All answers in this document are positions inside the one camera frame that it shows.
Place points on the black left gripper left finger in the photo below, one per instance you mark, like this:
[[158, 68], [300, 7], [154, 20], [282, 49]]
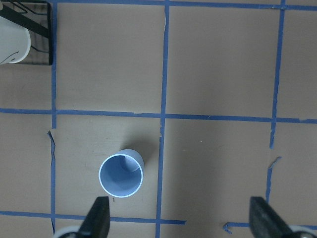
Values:
[[97, 222]]

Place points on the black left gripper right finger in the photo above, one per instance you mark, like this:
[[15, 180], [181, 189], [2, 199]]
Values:
[[264, 222]]

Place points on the light blue plastic cup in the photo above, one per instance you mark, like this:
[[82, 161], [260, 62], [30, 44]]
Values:
[[121, 174]]

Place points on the black wire rack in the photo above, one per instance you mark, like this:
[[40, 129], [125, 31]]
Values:
[[36, 16]]

